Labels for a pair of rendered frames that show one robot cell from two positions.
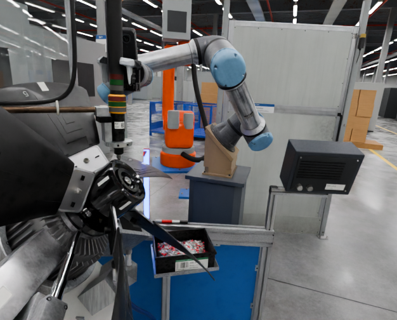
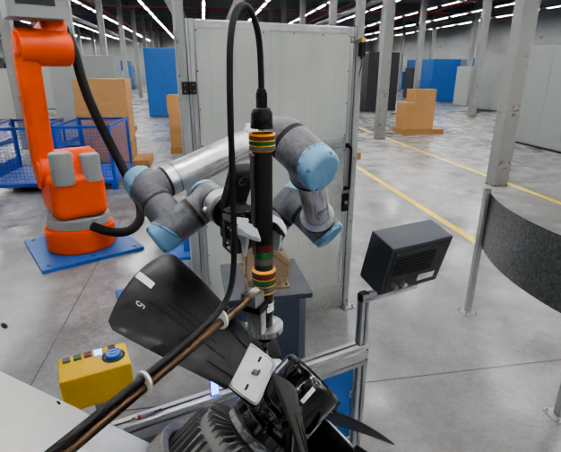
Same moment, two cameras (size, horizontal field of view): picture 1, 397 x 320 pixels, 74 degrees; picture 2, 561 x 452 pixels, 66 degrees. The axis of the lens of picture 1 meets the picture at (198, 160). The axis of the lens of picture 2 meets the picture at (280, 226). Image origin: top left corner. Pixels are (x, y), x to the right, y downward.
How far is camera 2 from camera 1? 0.60 m
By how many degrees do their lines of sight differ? 27
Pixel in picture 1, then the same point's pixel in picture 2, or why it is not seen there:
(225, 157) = (279, 262)
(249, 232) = (343, 355)
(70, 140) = (224, 351)
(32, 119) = (171, 343)
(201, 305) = not seen: outside the picture
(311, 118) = not seen: hidden behind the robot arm
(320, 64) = (318, 80)
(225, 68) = (319, 171)
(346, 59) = (347, 71)
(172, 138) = (66, 204)
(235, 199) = (300, 313)
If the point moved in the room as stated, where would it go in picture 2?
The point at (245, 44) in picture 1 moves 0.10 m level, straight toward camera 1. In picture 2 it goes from (215, 56) to (219, 56)
